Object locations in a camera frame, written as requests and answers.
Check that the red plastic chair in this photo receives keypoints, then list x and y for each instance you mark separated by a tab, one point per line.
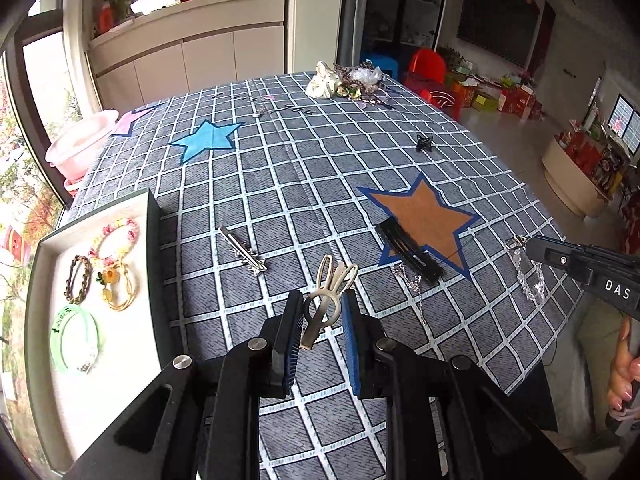
425	76

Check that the pink star sticker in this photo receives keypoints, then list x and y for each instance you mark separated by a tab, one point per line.
125	124

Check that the person's right hand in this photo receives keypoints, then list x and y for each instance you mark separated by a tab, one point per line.
624	370

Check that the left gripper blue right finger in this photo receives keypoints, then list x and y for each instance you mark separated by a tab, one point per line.
356	343

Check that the yellow flowers in red pot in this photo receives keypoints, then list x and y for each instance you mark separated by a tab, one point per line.
110	13

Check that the pile of hair accessories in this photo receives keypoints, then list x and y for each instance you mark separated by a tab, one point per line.
363	83

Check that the silver spiked hair clip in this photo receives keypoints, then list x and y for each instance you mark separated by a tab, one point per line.
250	258

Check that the blue star sticker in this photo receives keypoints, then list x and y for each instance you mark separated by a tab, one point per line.
207	137

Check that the beige low cabinet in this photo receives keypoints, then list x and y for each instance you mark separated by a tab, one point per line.
191	46

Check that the beige rabbit hair clip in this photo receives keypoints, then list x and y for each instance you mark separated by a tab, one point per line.
322	308

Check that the orange star sticker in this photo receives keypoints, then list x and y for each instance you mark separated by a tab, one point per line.
423	214

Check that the small black claw clip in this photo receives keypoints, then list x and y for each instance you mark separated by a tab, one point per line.
424	143

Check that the green translucent bangle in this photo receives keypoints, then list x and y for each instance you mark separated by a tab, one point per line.
74	340

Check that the black fuzzy hair clip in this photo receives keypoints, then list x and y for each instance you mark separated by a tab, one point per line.
408	250

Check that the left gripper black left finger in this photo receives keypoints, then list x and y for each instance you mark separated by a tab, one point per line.
285	346

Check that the blue plastic stool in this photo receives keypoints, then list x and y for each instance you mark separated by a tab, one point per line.
387	64

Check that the grey checked tablecloth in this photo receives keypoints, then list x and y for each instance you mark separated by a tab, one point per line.
289	192

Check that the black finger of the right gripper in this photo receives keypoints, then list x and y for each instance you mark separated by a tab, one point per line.
556	253

